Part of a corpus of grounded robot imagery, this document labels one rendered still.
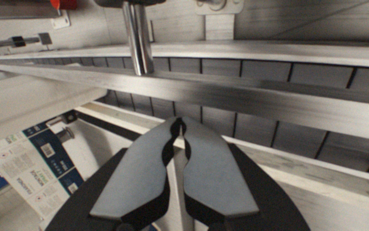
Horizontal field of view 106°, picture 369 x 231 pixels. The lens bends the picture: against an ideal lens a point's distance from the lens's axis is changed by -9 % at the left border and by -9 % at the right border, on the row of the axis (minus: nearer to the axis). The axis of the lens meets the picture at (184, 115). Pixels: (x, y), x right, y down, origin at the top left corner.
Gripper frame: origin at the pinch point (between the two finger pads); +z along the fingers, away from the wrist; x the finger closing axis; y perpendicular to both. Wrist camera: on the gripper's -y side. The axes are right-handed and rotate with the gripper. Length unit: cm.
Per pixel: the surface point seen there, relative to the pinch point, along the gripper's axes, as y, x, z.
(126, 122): 4.0, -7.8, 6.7
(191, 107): 1.7, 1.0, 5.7
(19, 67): -4.0, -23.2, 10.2
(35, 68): -3.9, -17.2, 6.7
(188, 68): -2.7, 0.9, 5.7
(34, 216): 507, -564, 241
